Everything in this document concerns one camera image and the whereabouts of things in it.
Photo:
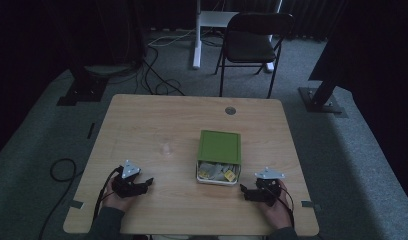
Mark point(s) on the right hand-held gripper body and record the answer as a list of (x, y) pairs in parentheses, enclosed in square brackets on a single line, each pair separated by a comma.
[(267, 191)]

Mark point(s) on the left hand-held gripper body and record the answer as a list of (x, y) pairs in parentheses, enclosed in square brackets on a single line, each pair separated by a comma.
[(127, 186)]

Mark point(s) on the white box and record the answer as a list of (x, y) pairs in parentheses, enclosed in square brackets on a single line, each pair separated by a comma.
[(213, 181)]

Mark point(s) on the green box lid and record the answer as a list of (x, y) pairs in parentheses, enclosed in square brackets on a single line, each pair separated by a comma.
[(219, 146)]

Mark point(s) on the person's left hand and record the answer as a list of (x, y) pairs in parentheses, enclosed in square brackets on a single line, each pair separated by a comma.
[(117, 200)]

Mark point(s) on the person's right hand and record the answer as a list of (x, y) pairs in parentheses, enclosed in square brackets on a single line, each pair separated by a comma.
[(278, 211)]

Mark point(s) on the yellow tea bag packet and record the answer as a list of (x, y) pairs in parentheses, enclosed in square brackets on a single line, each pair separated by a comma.
[(230, 175)]

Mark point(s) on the pile of pale tea bags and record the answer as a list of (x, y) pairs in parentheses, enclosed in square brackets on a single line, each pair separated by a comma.
[(212, 170)]

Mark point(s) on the black tape strip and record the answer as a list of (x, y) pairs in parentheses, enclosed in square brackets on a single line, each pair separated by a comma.
[(90, 130)]

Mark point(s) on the grey table grommet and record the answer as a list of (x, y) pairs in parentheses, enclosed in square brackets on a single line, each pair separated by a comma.
[(230, 110)]

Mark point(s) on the black slanted stand with base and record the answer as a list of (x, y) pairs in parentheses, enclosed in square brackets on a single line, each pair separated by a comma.
[(320, 100)]

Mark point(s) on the round grey stand base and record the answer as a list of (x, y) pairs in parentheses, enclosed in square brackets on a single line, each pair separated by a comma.
[(108, 69)]

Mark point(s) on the black folding chair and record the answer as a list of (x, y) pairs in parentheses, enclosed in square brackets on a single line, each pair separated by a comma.
[(250, 46)]

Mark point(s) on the black stand with base plate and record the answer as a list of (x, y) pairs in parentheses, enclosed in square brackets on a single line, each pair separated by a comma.
[(83, 90)]

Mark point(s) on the white desk frame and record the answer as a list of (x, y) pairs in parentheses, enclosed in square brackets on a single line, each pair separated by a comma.
[(200, 30)]

